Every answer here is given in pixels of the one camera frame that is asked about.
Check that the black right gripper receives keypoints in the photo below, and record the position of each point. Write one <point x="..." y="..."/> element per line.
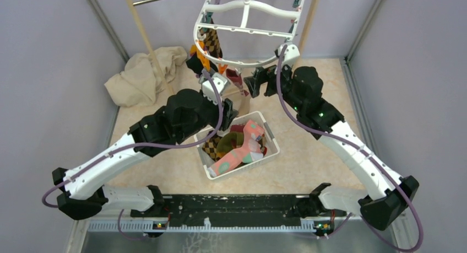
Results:
<point x="261" y="76"/>

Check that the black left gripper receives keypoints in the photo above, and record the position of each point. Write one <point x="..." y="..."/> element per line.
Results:
<point x="222" y="120"/>

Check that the olive green orange sock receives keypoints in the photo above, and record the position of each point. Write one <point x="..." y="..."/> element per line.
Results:
<point x="227" y="143"/>

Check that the pink sock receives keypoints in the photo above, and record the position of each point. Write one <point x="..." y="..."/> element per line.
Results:
<point x="249" y="151"/>

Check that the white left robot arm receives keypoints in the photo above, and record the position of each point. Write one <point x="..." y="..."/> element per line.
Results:
<point x="85" y="191"/>

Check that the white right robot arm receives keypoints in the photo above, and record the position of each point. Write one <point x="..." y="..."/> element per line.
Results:
<point x="382" y="200"/>

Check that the white oval clip hanger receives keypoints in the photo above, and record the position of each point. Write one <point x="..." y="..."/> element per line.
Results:
<point x="219" y="6"/>

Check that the black sock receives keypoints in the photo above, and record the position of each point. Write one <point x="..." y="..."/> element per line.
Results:
<point x="195" y="64"/>

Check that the striped beige maroon sock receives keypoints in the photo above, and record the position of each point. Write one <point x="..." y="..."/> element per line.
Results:
<point x="234" y="76"/>

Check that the orange clothes clip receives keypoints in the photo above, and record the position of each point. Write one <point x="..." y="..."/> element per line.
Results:
<point x="202" y="54"/>

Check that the beige crumpled cloth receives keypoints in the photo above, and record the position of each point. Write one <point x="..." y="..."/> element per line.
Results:
<point x="140" y="82"/>

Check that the thin brown argyle sock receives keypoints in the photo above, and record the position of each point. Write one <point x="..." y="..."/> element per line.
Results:
<point x="211" y="42"/>

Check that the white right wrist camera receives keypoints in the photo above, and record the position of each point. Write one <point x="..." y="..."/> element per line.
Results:
<point x="289" y="54"/>

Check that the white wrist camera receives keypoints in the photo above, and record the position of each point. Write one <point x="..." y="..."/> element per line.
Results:
<point x="211" y="83"/>
<point x="289" y="54"/>

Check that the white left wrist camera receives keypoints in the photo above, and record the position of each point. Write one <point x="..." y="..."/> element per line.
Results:
<point x="211" y="83"/>

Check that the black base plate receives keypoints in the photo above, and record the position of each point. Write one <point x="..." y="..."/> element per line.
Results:
<point x="237" y="210"/>

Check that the aluminium front rail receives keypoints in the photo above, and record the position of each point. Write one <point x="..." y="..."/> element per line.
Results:
<point x="154" y="226"/>

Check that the wooden drying rack frame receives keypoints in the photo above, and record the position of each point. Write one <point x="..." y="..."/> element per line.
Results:
<point x="131" y="5"/>

